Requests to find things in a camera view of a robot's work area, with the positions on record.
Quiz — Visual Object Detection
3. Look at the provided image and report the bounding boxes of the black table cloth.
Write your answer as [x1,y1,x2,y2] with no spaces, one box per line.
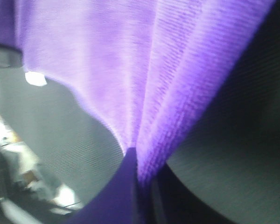
[0,0,280,224]

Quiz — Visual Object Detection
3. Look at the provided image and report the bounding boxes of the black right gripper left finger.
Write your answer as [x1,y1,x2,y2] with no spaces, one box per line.
[66,148,142,224]

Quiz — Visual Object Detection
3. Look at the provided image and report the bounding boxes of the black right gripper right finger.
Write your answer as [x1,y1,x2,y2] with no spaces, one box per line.
[151,165,226,224]

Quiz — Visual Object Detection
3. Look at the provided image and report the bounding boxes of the purple microfibre towel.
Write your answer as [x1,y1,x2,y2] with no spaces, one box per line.
[0,0,274,184]

